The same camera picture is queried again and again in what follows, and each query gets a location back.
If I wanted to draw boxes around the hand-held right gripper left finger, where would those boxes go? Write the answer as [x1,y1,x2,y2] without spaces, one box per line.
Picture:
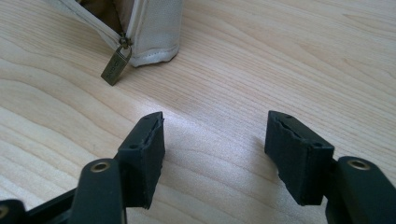
[68,111,166,224]

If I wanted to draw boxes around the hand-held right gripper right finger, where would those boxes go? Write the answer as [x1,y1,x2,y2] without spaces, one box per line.
[264,110,396,224]

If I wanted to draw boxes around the white zippered pouch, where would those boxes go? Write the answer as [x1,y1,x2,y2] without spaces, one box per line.
[46,0,185,87]

